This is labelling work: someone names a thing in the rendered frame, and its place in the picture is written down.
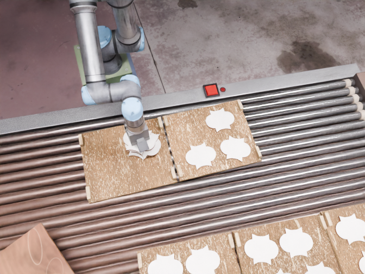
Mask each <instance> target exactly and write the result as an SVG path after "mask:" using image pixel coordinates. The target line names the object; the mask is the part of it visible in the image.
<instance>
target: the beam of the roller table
mask: <svg viewBox="0 0 365 274"><path fill-rule="evenodd" d="M356 73H360V70H359V68H358V66H357V64H356V63H355V64H348V65H341V66H335V67H328V68H322V69H317V70H311V71H304V72H297V73H290V74H283V75H279V76H272V77H266V78H259V79H253V80H246V81H242V82H235V83H229V84H222V85H218V89H219V93H220V96H218V97H212V98H206V97H205V94H204V89H203V88H197V89H191V90H184V91H177V92H170V93H166V94H160V95H153V96H146V97H141V100H142V106H143V113H149V112H153V111H159V110H166V109H173V108H179V107H185V106H189V105H196V104H202V103H209V102H215V101H222V100H226V99H232V98H239V97H246V96H252V95H258V94H265V93H269V92H275V91H281V90H288V89H295V88H301V87H305V86H311V85H318V84H324V83H331V82H337V81H342V80H344V79H352V77H353V76H354V75H355V74H356ZM221 87H224V88H225V89H226V91H225V92H221V91H220V88H221ZM117 117H123V114H122V102H115V103H105V104H99V105H88V106H84V107H77V108H71V109H64V110H58V111H51V112H47V113H40V114H33V115H27V116H20V117H13V118H9V119H2V120H0V137H1V136H8V135H14V134H21V133H27V132H33V131H37V130H44V129H51V128H57V127H63V126H70V125H74V124H80V123H87V122H93V121H100V120H106V119H113V118H117Z"/></svg>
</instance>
